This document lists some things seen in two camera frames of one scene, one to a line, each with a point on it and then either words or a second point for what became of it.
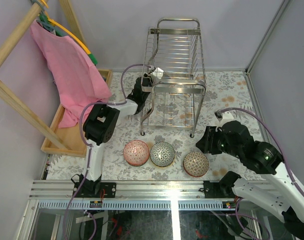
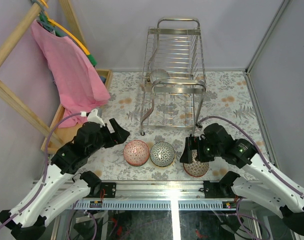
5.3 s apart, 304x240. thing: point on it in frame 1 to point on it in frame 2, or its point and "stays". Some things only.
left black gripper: (144, 83) to (109, 135)
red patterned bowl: (136, 152) stays
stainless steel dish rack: (175, 46) stays
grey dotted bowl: (162, 154) stays
